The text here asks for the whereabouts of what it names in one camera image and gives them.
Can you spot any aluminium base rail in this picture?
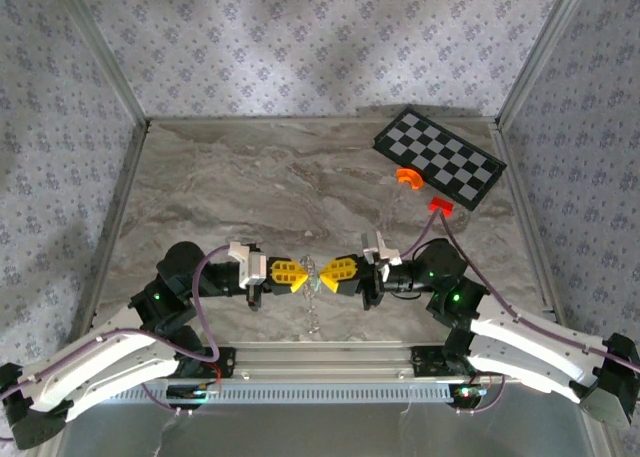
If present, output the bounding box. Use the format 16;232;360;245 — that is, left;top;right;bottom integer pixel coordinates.
54;340;596;381

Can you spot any small controller board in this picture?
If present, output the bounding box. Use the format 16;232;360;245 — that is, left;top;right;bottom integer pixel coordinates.
451;384;489;409
166;384;222;404

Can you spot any silver perforated metal disc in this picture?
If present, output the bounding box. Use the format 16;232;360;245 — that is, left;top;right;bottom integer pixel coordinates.
303;294;322;335

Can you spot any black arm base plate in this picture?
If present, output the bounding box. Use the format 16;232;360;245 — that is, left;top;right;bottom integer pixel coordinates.
409;345;506;378
199;345;237;380

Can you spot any aluminium corner post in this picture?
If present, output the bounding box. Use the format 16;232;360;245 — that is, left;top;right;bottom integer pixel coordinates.
494;0;599;128
48;0;152;128

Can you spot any grey slotted cable duct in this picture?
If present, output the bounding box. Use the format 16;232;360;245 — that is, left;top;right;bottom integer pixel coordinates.
149;380;464;405

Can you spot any orange half ring piece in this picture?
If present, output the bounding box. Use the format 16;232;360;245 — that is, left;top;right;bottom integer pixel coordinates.
395;167;425;191

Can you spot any black grey folded chessboard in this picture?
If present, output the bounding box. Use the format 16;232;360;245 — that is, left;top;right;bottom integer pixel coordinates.
372;106;508;212

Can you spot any thin black cable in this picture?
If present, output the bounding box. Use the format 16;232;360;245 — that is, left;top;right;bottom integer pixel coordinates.
394;285;432;301

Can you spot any aluminium side rail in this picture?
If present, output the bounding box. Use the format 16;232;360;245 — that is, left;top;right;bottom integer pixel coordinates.
74;119;151;346
492;118;572;342

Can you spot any grey metal sheet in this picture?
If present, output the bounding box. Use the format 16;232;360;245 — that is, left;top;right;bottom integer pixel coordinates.
54;401;599;457

